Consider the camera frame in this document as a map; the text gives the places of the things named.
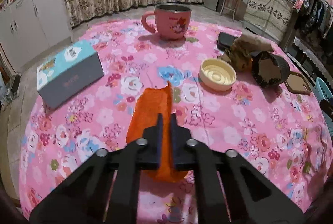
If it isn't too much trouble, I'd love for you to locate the cream round bowl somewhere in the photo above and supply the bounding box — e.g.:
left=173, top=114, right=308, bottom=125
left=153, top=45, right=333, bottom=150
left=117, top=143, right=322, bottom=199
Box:
left=199, top=58, right=237, bottom=92

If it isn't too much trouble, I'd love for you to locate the pink cartoon mug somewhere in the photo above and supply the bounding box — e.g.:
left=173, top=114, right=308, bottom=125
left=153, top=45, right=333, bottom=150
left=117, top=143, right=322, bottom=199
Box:
left=141, top=4, right=193, bottom=40

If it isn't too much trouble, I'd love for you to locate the white lace cloth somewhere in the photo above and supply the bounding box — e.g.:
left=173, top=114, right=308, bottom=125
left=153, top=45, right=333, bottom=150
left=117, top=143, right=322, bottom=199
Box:
left=294, top=37, right=333, bottom=76

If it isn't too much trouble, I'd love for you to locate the row of hanging clothes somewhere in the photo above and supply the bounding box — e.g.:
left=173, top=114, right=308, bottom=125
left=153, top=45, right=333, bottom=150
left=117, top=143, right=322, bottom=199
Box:
left=299, top=0, right=333, bottom=40

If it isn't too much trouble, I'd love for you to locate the white cabinet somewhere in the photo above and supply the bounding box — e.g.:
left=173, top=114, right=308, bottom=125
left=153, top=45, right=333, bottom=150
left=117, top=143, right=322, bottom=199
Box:
left=0, top=0, right=73, bottom=71

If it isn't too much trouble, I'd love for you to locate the brown plush toy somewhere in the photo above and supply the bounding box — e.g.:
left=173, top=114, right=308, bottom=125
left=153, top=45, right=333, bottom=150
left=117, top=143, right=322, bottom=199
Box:
left=217, top=34, right=275, bottom=72

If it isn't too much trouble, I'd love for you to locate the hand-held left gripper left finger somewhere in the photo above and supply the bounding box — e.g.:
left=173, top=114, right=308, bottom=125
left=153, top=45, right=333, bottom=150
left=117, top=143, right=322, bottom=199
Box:
left=29, top=113, right=164, bottom=224

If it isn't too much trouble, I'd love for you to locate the teal and grey tissue box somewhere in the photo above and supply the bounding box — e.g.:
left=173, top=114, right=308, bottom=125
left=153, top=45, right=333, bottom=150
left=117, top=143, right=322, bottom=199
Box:
left=36, top=40, right=104, bottom=109

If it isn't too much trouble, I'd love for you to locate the brown phone case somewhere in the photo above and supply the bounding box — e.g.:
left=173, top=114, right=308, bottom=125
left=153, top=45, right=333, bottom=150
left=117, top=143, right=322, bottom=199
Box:
left=284, top=71, right=312, bottom=96

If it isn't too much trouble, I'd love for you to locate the cloth-covered cabinet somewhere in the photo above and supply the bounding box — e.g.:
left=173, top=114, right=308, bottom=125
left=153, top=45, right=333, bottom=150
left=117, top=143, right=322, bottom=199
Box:
left=243, top=0, right=298, bottom=42

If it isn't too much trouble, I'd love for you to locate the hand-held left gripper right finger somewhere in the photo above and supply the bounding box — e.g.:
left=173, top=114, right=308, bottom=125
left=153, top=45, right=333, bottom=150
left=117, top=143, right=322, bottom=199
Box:
left=170, top=114, right=304, bottom=224

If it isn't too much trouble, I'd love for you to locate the orange cloth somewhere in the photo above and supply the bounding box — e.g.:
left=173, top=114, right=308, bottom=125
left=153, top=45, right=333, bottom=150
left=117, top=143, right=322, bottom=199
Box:
left=125, top=81, right=190, bottom=183

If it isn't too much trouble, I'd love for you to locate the pink floral tablecloth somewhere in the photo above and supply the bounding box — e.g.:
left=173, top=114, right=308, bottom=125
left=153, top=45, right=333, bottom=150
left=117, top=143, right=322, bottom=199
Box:
left=18, top=18, right=331, bottom=220

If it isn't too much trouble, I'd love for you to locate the teal plastic basket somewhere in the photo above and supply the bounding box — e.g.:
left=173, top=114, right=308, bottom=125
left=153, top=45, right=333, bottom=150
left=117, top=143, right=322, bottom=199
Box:
left=315, top=77, right=333, bottom=136

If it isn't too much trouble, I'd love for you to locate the dark woven basket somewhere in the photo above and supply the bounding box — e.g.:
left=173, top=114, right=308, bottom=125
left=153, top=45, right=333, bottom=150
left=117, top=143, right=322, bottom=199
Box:
left=251, top=52, right=290, bottom=88

